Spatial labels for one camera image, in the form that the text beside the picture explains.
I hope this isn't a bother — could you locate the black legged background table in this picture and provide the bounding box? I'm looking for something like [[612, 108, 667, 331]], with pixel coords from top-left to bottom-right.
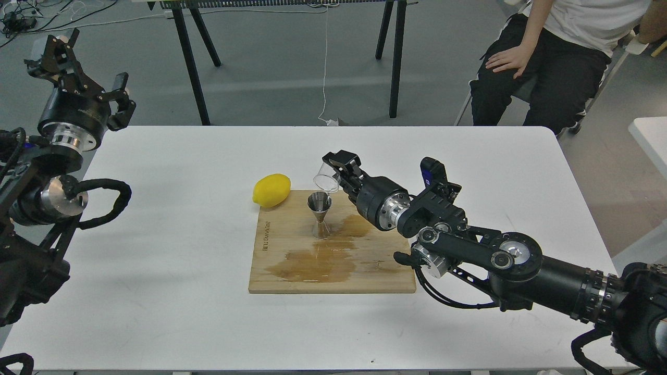
[[121, 2, 426, 126]]

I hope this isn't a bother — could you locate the steel double jigger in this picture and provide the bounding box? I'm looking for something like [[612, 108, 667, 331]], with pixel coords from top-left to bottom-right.
[[307, 191, 332, 240]]

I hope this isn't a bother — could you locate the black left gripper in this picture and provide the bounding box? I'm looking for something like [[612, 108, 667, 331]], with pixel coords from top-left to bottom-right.
[[23, 28, 136, 153]]

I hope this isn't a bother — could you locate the clear glass measuring cup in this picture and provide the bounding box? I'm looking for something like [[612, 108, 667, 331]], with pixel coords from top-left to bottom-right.
[[313, 162, 341, 194]]

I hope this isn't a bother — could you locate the wooden cutting board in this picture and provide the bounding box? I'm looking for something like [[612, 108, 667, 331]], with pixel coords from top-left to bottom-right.
[[248, 190, 415, 294]]

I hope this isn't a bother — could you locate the white side table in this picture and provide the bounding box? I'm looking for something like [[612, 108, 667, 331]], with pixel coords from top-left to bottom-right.
[[628, 117, 666, 179]]

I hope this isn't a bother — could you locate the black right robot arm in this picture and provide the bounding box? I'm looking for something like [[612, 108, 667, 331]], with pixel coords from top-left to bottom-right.
[[323, 150, 666, 374]]

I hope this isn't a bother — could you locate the yellow lemon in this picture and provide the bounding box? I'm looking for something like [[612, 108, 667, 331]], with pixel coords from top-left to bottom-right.
[[252, 173, 291, 208]]

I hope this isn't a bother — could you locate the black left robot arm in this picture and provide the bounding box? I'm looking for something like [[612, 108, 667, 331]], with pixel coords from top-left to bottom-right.
[[1, 29, 136, 326]]

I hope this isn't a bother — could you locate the white hanging cable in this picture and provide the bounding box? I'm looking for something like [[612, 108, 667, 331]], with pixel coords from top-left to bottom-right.
[[317, 6, 339, 127]]

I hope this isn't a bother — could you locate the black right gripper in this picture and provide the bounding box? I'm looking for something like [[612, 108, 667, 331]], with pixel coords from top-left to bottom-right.
[[322, 150, 410, 232]]

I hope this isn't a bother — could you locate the seated person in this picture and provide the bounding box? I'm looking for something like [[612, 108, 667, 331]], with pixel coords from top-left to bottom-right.
[[470, 1, 665, 135]]

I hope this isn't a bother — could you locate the floor cables and adapter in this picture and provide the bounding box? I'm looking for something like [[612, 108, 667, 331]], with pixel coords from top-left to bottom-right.
[[0, 0, 172, 50]]

